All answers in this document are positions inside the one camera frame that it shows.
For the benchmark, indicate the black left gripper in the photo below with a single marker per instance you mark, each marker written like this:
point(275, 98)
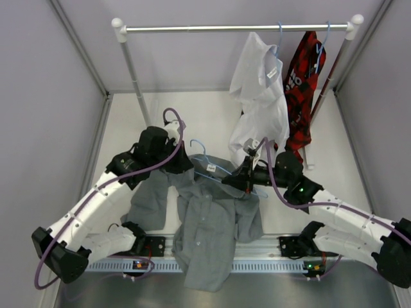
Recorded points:
point(183, 162)

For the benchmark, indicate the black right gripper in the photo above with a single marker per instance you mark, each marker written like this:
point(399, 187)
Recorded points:
point(241, 179)

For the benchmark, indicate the light blue wire hanger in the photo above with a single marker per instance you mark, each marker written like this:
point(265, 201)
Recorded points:
point(211, 167)

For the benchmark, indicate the grey button-up shirt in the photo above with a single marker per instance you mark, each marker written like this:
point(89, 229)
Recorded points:
point(214, 217)

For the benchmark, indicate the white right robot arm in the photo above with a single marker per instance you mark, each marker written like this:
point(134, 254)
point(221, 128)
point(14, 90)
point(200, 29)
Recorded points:
point(336, 226)

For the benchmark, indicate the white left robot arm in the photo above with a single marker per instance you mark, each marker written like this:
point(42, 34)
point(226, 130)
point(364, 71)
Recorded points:
point(67, 246)

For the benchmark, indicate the white hanging shirt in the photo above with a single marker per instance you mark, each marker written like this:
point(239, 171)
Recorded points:
point(257, 84)

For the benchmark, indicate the red black plaid shirt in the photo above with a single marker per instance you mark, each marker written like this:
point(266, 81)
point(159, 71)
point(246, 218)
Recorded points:
point(299, 85)

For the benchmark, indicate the blue hanger under white shirt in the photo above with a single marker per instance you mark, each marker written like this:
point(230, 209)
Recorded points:
point(278, 45)

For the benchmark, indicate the blue hanger under plaid shirt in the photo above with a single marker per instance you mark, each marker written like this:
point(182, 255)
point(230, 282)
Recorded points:
point(321, 48)

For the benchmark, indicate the white metal clothes rack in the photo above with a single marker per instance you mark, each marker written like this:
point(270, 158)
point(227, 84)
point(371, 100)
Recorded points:
point(350, 28)

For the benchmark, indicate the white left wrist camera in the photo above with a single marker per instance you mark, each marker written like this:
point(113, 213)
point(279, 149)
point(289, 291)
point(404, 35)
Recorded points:
point(174, 130)

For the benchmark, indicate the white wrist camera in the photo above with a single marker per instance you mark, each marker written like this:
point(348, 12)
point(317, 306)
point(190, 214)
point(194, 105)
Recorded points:
point(253, 149)
point(174, 130)

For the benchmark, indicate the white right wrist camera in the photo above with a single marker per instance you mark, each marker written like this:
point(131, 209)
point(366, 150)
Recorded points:
point(253, 149)

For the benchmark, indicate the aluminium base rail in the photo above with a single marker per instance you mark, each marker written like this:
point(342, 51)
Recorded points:
point(257, 245)

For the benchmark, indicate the white slotted cable duct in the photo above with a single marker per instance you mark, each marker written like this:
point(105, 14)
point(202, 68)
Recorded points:
point(171, 266)

